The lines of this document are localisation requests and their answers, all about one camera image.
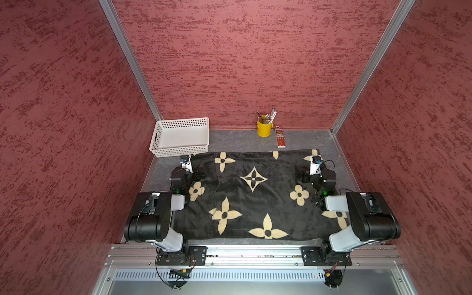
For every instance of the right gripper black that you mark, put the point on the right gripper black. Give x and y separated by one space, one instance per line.
306 174

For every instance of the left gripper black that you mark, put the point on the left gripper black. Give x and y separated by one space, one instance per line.
197 177

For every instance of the black pillowcase with beige flowers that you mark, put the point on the black pillowcase with beige flowers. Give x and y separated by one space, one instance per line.
254 195

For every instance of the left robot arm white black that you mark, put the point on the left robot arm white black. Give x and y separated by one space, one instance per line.
150 221

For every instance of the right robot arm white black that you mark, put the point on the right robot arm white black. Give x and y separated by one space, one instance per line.
363 218

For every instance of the white perforated plastic basket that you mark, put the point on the white perforated plastic basket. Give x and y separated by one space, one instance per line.
179 137

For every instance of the red flat box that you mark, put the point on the red flat box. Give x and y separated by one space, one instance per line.
280 137

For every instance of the yellow pen cup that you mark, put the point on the yellow pen cup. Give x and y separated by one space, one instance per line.
264 130

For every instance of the pens in cup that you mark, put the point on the pens in cup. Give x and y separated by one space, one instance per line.
268 118

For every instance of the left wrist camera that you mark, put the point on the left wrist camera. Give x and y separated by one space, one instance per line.
186 163

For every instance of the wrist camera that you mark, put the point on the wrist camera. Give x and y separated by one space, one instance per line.
315 165
186 163

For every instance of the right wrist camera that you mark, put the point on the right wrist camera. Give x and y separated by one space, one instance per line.
315 165

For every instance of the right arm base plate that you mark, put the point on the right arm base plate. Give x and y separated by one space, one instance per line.
324 257

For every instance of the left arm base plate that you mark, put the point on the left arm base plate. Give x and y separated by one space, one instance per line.
190 256

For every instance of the aluminium front rail frame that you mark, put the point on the aluminium front rail frame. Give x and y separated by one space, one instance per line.
249 263

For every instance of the left corner aluminium post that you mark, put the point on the left corner aluminium post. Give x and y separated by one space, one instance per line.
119 32

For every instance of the corner aluminium post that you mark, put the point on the corner aluminium post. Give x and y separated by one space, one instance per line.
119 32
382 46

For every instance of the right corner aluminium post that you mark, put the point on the right corner aluminium post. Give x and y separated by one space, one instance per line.
382 46

